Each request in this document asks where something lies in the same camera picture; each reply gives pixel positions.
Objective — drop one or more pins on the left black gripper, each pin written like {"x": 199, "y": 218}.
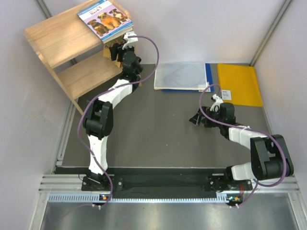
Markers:
{"x": 114, "y": 50}

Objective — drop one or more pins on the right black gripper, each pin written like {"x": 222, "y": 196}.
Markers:
{"x": 196, "y": 120}

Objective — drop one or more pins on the pink Taming of Shrew book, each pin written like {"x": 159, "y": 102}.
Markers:
{"x": 107, "y": 52}

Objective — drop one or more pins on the blue Nineteen Eighty-Four book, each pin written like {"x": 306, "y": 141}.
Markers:
{"x": 116, "y": 35}

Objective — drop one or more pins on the Why Do Dogs Bark book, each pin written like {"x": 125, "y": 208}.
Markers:
{"x": 105, "y": 19}

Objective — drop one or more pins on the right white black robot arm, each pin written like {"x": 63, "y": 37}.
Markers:
{"x": 270, "y": 157}

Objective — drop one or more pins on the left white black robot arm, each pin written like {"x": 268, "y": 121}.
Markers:
{"x": 98, "y": 121}

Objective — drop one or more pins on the wooden two-tier shelf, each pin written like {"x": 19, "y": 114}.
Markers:
{"x": 63, "y": 37}

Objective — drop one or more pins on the blue file folder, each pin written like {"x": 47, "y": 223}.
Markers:
{"x": 209, "y": 76}

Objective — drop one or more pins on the clear plastic file folder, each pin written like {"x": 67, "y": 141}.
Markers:
{"x": 180, "y": 75}

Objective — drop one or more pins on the yellow file folder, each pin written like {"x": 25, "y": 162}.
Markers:
{"x": 239, "y": 85}

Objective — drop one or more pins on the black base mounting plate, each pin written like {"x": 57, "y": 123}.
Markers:
{"x": 160, "y": 183}

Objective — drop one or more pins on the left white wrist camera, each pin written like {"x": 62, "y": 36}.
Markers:
{"x": 130, "y": 39}

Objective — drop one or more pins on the aluminium rail frame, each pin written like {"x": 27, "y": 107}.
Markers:
{"x": 62, "y": 205}

